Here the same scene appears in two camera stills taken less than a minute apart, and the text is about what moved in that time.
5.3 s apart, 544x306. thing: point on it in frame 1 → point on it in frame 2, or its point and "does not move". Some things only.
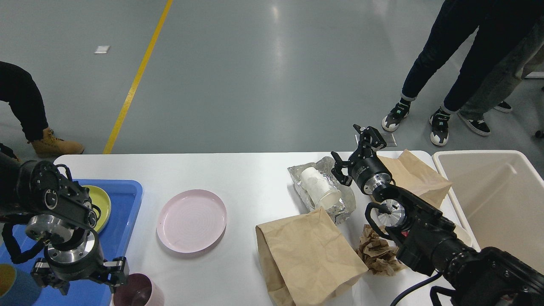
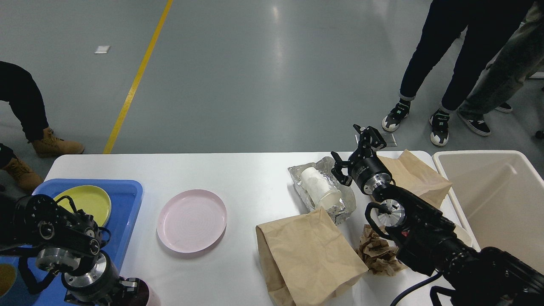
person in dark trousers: [500, 23] does not move
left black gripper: [80, 260] → [100, 284]
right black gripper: [367, 173] does not move
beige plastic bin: [499, 196] does not move
